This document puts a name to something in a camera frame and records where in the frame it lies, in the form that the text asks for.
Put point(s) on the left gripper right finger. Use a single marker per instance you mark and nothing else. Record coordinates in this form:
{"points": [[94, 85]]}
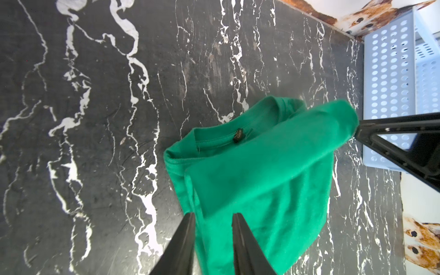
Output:
{"points": [[249, 259]]}

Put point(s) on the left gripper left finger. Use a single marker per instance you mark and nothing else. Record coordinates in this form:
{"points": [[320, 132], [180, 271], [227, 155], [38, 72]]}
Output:
{"points": [[178, 256]]}

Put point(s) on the light blue plastic basket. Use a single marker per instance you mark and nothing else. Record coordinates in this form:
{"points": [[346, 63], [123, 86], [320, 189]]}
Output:
{"points": [[401, 69]]}

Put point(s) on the green t-shirt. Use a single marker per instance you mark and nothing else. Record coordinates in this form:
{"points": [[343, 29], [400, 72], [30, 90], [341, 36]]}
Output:
{"points": [[273, 164]]}

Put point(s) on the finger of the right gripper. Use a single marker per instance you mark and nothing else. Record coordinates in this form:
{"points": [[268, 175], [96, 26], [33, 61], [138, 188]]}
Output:
{"points": [[410, 142]]}

